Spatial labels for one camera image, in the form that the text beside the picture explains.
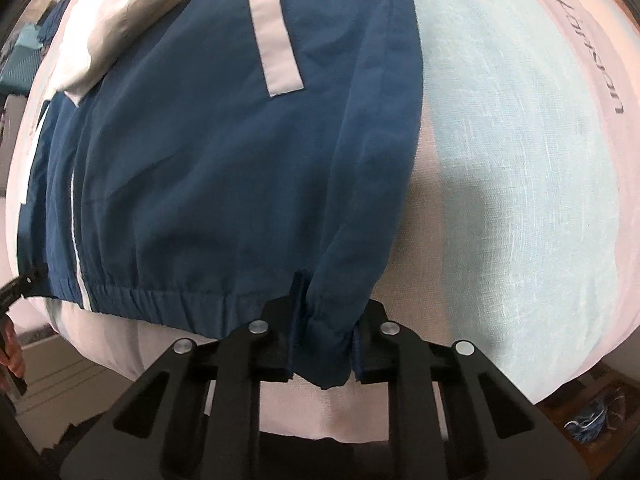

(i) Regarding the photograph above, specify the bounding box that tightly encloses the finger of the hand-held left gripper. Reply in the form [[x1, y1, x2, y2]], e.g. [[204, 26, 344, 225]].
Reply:
[[0, 265, 49, 313]]

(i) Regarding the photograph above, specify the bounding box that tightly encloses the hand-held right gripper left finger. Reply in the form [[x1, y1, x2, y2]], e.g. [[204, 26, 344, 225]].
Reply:
[[62, 285, 297, 480]]

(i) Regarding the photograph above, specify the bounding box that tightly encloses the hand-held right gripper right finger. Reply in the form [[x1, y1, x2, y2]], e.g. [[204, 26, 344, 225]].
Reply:
[[351, 300, 592, 480]]

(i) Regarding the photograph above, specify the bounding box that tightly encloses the blue and white hooded jacket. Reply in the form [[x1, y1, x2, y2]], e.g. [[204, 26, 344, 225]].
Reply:
[[15, 0, 426, 391]]

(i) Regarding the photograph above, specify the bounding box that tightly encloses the person's left hand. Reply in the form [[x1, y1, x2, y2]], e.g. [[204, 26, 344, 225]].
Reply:
[[0, 312, 27, 393]]

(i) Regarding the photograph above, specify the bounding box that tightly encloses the teal hard suitcase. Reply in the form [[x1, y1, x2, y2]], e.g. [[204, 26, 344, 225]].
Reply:
[[0, 25, 56, 96]]

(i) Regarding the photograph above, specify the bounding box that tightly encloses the bed with striped sheet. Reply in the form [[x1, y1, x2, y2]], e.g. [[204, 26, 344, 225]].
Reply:
[[5, 0, 640, 443]]

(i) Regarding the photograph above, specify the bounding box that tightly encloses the colourful floor item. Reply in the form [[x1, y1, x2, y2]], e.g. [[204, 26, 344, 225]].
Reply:
[[564, 394, 627, 443]]

